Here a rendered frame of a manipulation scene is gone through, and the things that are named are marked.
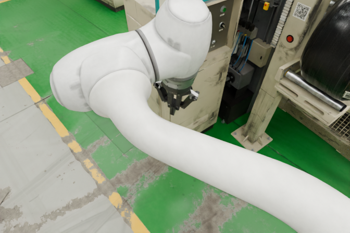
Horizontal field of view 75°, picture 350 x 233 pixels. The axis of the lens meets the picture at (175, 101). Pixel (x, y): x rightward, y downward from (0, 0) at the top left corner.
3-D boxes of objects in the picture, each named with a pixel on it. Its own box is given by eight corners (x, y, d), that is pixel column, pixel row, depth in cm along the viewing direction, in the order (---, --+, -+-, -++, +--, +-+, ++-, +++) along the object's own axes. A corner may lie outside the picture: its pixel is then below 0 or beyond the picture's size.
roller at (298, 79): (282, 76, 136) (285, 70, 132) (287, 73, 137) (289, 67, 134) (339, 114, 116) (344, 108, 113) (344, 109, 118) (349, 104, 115)
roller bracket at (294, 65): (273, 79, 138) (278, 67, 130) (312, 56, 153) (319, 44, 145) (278, 82, 136) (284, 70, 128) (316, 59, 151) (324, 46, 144)
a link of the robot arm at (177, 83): (193, 85, 48) (189, 96, 53) (205, 51, 51) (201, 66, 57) (152, 71, 48) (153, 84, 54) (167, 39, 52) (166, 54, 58)
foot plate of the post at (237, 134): (230, 133, 213) (231, 131, 210) (250, 120, 223) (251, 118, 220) (252, 155, 198) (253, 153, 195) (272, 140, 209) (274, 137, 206)
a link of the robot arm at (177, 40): (189, 35, 53) (136, 54, 50) (199, -27, 39) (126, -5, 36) (212, 71, 49) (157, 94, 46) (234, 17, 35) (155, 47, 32)
